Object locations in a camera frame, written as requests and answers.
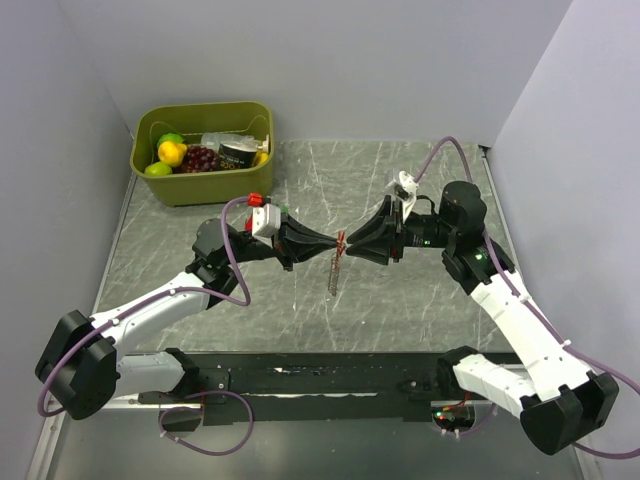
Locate green toy apple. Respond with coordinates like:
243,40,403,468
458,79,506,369
156,133,184,147

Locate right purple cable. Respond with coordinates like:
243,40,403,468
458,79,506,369
414,135,640,460

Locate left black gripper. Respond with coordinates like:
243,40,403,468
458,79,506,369
223,212,338,271

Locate clear plastic bottle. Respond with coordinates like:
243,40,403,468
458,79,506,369
200,132,254,150

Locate olive green plastic bin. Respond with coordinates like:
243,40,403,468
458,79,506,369
130,101,275,207

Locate green toy lime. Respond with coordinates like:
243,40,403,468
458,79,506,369
144,162,173,177

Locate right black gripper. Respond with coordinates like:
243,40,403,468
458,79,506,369
345,194,457,265

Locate purple toy grapes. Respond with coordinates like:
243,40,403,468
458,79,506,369
174,145,219,174

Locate purple cable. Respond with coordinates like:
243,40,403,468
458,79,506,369
414,135,640,460
37,193,256,457

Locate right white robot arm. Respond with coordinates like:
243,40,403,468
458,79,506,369
346,181,619,455

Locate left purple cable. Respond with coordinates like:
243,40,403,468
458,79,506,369
37,193,256,457

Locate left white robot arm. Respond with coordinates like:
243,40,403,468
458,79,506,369
35,215,337,420

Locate yellow toy pear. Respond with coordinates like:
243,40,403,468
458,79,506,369
157,141,188,168

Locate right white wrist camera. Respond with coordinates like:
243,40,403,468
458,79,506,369
387,170,418,221

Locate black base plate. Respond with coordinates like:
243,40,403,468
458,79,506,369
129,351,501,426

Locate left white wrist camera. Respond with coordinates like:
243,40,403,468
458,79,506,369
245,193,282,246

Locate yellow toy banana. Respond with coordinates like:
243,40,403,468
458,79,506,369
253,151,269,167

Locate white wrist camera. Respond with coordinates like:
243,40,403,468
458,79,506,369
387,170,418,221
245,193,282,246

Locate black tin can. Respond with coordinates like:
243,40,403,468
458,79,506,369
218,141,258,170

